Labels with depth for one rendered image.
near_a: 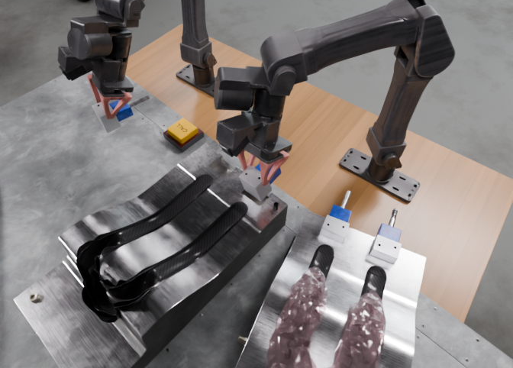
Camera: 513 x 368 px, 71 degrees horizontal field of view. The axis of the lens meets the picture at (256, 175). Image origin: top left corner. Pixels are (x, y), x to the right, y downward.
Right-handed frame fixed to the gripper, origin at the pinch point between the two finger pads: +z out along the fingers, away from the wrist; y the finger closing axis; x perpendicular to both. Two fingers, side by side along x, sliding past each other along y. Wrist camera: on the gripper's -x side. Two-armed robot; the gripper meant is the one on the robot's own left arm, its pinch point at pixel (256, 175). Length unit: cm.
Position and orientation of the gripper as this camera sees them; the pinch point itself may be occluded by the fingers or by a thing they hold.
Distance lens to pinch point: 75.0
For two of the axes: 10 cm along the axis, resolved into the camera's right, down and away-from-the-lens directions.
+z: -1.4, 8.2, 5.5
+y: 7.2, 4.7, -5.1
